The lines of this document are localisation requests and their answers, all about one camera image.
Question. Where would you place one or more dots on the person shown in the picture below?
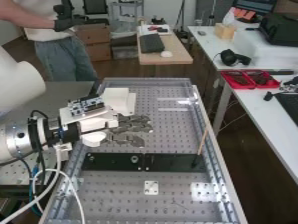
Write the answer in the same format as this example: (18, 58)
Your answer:
(62, 53)

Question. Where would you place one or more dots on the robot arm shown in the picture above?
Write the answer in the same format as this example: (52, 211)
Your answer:
(18, 83)

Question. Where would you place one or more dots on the white desk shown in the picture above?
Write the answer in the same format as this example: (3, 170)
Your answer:
(267, 56)

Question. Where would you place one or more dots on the black bag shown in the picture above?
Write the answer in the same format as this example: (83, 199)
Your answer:
(280, 30)

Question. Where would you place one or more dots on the tissue box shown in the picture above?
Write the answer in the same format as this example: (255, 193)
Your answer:
(225, 30)

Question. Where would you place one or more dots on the cardboard box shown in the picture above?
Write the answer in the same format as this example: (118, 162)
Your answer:
(99, 52)
(94, 33)

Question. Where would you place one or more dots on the small white box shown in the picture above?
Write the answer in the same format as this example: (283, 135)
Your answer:
(120, 96)

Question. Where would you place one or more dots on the black headphones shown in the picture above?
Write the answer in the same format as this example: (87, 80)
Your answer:
(233, 57)

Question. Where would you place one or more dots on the black plate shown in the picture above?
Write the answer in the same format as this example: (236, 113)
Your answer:
(111, 162)

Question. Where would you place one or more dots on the thin stick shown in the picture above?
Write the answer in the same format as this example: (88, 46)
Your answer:
(203, 141)

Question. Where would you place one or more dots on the wooden desk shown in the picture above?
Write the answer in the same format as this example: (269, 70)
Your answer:
(178, 50)

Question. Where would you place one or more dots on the white mouse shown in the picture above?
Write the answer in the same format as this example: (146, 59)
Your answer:
(167, 54)

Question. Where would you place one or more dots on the clear box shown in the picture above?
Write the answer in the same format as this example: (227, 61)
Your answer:
(134, 81)

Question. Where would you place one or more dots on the red tray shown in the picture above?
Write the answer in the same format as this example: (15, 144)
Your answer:
(265, 79)
(237, 80)

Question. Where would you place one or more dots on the black keyboard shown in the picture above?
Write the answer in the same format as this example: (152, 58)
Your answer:
(152, 42)

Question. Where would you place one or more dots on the black mouse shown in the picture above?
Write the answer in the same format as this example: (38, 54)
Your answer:
(201, 32)

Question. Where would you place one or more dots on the small white square plate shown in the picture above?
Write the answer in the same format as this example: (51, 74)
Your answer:
(151, 187)

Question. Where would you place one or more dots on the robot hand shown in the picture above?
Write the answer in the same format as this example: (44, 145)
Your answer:
(95, 116)

